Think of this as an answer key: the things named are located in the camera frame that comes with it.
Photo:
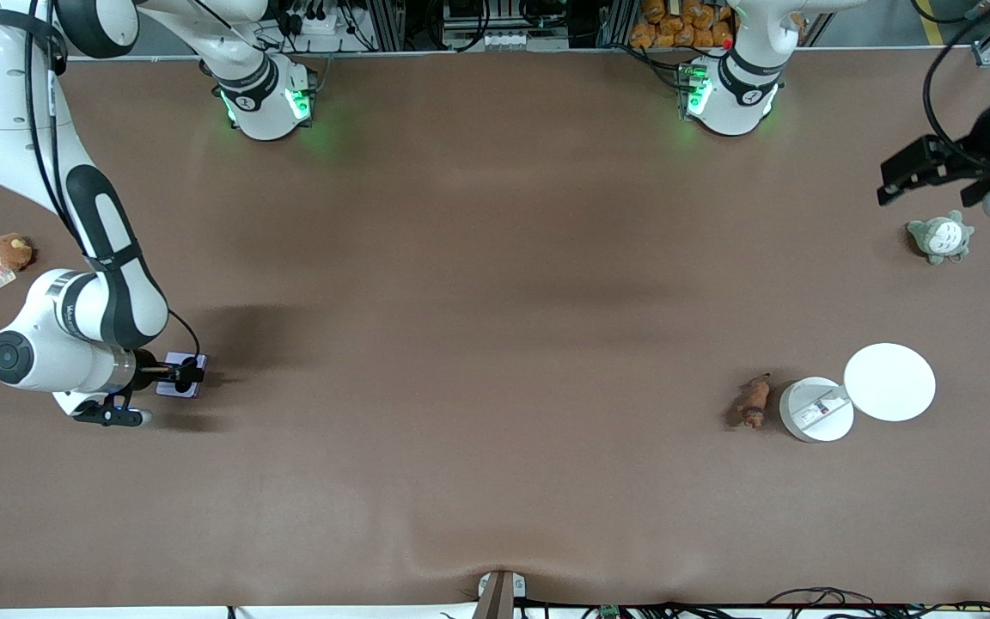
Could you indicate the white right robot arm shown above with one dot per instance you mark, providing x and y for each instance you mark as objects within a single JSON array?
[{"x": 108, "y": 301}]

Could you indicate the white box with black dots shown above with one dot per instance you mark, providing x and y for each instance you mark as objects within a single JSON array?
[{"x": 181, "y": 390}]

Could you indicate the orange plush toys pile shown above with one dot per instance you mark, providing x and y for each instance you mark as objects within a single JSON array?
[{"x": 684, "y": 21}]

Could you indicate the white round lid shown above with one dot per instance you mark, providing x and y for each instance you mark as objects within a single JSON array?
[{"x": 890, "y": 383}]

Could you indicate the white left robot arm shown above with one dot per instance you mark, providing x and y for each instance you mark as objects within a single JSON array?
[{"x": 731, "y": 107}]

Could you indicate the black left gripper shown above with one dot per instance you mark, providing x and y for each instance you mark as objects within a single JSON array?
[{"x": 973, "y": 162}]

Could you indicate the brown plush toy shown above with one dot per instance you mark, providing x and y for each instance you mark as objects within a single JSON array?
[{"x": 12, "y": 251}]

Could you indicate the grey totoro plush toy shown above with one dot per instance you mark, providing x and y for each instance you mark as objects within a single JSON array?
[{"x": 940, "y": 238}]

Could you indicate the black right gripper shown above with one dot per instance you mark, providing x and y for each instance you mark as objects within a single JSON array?
[{"x": 148, "y": 364}]

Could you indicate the brown table cover mat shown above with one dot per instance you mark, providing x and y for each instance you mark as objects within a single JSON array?
[{"x": 495, "y": 481}]

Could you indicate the white round container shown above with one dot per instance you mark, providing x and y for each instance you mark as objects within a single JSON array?
[{"x": 804, "y": 413}]

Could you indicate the brown lion statue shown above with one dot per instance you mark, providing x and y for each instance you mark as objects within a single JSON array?
[{"x": 755, "y": 401}]

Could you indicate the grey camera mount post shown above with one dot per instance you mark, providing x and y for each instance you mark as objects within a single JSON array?
[{"x": 499, "y": 595}]

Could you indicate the white power strip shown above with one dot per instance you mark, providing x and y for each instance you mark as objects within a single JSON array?
[{"x": 323, "y": 22}]

